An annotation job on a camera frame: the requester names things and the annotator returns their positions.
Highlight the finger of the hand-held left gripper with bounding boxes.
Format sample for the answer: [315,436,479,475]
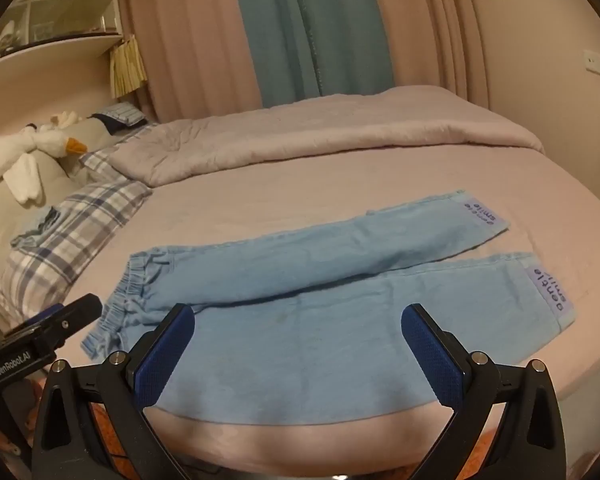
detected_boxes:
[22,304,65,327]
[55,294,102,348]

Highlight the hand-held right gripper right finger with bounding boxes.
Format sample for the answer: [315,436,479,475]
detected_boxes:
[401,302,567,480]

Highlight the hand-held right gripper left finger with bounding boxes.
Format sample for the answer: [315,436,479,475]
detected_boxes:
[32,302,197,480]

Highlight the light blue pants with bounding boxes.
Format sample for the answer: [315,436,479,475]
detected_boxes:
[80,189,577,418]

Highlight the small blue garment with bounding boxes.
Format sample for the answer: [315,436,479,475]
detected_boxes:
[11,206,64,249]

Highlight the large plaid pillow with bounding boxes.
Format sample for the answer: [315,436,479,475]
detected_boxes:
[0,179,153,322]

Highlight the white goose plush toy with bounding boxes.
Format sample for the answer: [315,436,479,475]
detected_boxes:
[0,110,88,206]

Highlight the small plaid pillow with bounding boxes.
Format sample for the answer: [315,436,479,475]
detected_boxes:
[79,127,156,182]

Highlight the striped blue folded cloth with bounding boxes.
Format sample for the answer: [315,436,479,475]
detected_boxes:
[91,101,148,134]

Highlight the pink duvet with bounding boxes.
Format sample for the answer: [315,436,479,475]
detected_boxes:
[107,85,546,187]

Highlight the yellow tassel hanging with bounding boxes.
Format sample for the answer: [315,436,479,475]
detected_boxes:
[110,34,148,97]

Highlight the pink curtain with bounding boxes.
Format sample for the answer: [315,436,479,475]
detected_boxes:
[122,0,264,122]
[365,0,492,107]

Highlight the glass door cabinet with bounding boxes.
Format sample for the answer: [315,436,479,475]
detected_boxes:
[0,0,127,67]

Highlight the teal curtain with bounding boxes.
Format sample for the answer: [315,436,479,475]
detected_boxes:
[228,0,396,107]

